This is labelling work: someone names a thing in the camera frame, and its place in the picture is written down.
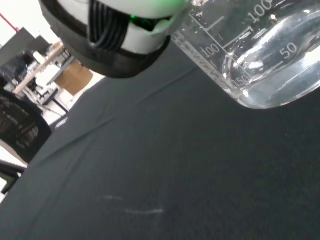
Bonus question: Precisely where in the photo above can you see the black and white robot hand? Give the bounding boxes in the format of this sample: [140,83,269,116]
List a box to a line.
[38,0,191,80]

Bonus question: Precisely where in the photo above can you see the brown cardboard box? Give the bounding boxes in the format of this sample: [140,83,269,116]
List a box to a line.
[54,61,94,96]

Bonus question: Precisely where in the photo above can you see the clear cloth clip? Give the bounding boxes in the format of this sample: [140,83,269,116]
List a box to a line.
[54,118,69,129]

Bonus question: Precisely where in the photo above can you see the black mesh chair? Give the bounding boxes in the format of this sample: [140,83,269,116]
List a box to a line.
[0,73,54,164]

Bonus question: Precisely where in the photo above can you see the black bench cloth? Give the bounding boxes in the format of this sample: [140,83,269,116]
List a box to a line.
[0,37,320,240]

